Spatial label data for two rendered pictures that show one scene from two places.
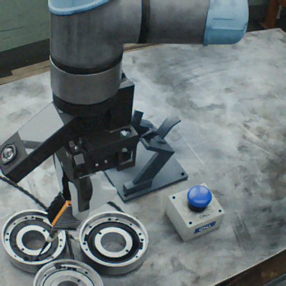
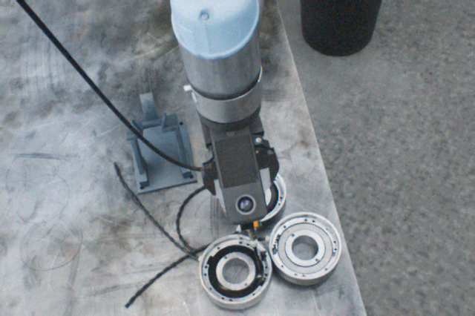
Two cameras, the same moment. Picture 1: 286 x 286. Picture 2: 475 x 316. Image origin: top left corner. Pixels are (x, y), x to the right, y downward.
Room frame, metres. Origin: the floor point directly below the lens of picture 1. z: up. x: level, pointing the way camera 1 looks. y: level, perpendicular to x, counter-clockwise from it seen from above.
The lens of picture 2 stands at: (0.22, 0.39, 1.60)
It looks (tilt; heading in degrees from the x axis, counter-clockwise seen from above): 58 degrees down; 299
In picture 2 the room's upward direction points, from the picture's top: 8 degrees counter-clockwise
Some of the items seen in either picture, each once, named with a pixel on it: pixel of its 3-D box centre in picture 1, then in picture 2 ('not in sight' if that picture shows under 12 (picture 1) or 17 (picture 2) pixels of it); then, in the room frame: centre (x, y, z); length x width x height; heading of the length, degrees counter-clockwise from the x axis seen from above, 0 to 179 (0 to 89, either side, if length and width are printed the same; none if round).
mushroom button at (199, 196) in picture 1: (197, 202); not in sight; (0.48, -0.10, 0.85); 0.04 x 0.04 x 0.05
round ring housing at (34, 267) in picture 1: (34, 242); (236, 272); (0.38, 0.15, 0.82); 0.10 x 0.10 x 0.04
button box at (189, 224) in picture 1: (197, 210); not in sight; (0.49, -0.11, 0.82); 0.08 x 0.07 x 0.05; 121
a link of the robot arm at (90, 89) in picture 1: (83, 69); (223, 86); (0.40, 0.07, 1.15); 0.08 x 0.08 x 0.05
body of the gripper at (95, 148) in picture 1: (89, 124); (231, 124); (0.40, 0.06, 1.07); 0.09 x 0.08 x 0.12; 124
